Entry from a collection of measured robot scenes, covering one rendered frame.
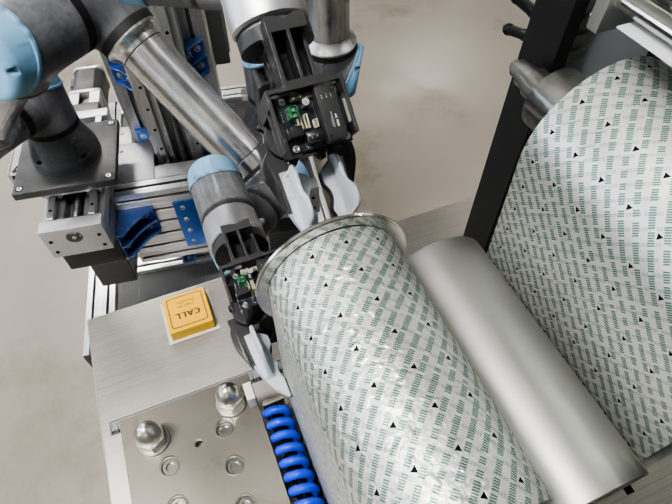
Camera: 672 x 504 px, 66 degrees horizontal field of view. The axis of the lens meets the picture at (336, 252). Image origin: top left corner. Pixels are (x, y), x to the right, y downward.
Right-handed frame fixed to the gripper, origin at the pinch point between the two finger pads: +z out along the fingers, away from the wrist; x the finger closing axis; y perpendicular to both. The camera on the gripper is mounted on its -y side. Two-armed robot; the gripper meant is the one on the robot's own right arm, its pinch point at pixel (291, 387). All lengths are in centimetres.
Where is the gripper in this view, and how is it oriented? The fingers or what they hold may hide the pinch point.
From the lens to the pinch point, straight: 59.7
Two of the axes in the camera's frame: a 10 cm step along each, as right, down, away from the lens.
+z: 3.8, 7.3, -5.6
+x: 9.3, -3.0, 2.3
